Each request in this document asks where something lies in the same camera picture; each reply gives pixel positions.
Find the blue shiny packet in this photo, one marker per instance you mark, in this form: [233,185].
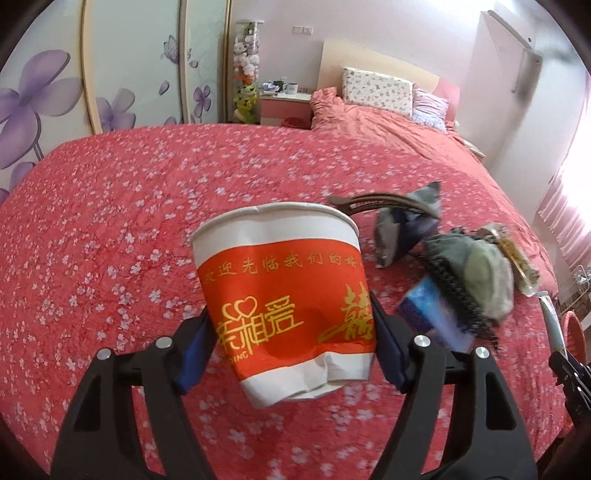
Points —
[429,309]

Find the red and white paper cup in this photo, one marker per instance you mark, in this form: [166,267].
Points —
[277,295]

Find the flower print wardrobe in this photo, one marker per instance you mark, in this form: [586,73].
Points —
[129,60]

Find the white squeeze tube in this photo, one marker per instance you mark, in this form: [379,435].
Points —
[551,318]

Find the green knit hat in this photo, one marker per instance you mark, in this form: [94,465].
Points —
[455,286]

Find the pink curtain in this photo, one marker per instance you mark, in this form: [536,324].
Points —
[563,217]

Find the red floral blanket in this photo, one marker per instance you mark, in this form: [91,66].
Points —
[138,207]

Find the grey-green round pad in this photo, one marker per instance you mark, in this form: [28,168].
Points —
[489,277]

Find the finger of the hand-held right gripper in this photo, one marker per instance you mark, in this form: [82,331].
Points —
[577,392]

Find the clear plush toy tower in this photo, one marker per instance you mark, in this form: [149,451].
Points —
[245,69]

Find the white floral pillow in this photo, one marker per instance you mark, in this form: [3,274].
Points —
[376,90]

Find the white wall socket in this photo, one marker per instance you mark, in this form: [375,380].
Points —
[303,30]

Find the brown hair clip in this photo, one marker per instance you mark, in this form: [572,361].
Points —
[369,202]

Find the lilac striped pillow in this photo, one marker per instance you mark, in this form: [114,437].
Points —
[429,110]

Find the pink duvet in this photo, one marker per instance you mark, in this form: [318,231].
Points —
[392,134]

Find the beige headboard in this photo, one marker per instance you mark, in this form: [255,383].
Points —
[369,57]

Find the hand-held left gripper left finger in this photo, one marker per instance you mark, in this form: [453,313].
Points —
[196,355]

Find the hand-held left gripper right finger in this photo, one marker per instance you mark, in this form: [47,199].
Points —
[392,360]

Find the orange plastic basket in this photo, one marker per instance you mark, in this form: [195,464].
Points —
[578,332]

